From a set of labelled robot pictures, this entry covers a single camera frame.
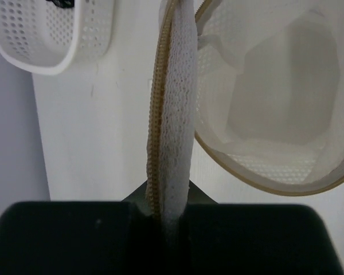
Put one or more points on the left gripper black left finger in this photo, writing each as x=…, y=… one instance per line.
x=79, y=237

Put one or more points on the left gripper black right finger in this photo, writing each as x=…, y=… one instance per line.
x=253, y=239

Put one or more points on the black bra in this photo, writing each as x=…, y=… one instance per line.
x=63, y=4

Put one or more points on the white perforated plastic basket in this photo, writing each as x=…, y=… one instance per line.
x=40, y=38

